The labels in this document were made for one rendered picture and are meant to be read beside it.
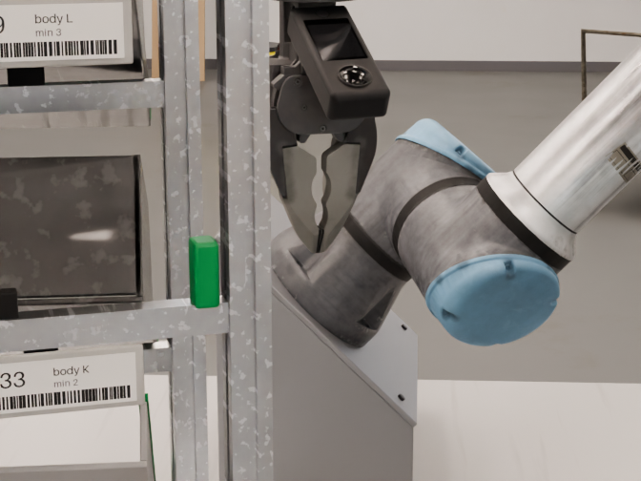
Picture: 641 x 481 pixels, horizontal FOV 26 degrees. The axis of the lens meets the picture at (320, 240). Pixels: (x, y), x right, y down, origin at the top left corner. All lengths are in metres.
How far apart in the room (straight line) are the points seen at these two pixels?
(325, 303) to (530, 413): 0.42
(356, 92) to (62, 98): 0.27
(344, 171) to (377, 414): 0.42
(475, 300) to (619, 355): 3.31
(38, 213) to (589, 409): 1.18
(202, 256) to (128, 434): 1.05
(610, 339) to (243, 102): 4.15
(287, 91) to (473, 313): 0.35
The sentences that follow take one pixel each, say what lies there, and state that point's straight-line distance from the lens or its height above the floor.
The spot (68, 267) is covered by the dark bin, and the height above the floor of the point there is 1.32.
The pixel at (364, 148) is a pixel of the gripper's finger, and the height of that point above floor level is 1.30.
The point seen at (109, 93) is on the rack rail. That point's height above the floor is 1.39.
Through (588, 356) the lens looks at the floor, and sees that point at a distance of 4.58.
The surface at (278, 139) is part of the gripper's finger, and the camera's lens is 1.07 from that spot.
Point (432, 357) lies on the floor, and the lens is 4.50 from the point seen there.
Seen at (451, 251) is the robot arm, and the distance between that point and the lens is 1.32.
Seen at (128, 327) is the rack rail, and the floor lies 1.30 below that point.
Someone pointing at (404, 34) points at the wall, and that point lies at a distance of 11.04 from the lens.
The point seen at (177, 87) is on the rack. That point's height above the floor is 1.39.
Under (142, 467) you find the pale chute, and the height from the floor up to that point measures 1.19.
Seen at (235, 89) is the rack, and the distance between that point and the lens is 0.63.
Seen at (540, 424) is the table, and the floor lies 0.86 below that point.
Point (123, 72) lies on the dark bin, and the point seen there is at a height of 1.40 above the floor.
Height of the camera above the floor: 1.51
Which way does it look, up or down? 15 degrees down
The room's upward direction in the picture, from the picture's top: straight up
